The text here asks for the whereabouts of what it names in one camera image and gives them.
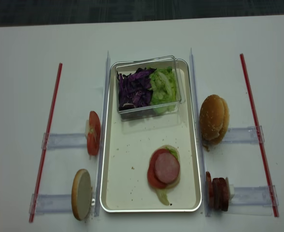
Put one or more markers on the single meat slice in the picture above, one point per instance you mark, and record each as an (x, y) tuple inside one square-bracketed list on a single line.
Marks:
[(167, 168)]

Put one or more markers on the tomato slices on stand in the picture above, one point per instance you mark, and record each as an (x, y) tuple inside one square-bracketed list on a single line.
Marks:
[(94, 134)]

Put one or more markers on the tomato slice on tray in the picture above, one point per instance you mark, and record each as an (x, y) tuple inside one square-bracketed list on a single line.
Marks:
[(151, 177)]

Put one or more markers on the green lettuce shreds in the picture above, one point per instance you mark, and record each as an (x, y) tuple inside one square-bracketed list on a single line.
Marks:
[(163, 84)]

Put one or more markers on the meat slices on stand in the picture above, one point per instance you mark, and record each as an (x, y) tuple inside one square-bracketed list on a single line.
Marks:
[(218, 193)]

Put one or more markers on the left red plastic rod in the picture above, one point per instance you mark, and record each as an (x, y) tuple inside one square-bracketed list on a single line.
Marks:
[(48, 127)]

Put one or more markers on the red plastic rod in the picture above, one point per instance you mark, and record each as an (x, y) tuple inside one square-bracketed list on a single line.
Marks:
[(48, 127), (262, 148)]

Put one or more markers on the bottom bun slice on stand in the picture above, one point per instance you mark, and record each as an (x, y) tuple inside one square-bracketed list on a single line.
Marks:
[(81, 194)]

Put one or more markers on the metal tray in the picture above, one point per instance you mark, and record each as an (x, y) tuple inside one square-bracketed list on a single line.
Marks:
[(127, 149)]

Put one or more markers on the purple cabbage shreds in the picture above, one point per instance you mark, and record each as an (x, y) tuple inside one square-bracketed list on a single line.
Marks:
[(135, 89)]

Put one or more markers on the clear plastic salad box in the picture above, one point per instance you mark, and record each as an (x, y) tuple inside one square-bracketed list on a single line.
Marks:
[(152, 110)]

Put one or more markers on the sesame bun top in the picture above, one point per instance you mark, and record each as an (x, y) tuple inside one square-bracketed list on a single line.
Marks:
[(213, 119)]

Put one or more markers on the right red plastic rod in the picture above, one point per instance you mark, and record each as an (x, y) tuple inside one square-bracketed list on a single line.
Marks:
[(262, 148)]

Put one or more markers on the left lower clear rail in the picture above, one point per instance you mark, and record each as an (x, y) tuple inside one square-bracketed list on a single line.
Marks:
[(50, 203)]

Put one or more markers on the left upper clear rail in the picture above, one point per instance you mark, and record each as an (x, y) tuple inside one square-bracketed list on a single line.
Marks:
[(63, 141)]

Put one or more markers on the left long clear rail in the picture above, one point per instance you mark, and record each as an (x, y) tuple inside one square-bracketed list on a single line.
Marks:
[(96, 209)]

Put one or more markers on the right upper clear rail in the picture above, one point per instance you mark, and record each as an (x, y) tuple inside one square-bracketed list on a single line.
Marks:
[(248, 135)]

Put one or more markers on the right lower clear rail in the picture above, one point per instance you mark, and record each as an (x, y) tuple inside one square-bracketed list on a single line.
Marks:
[(252, 196)]

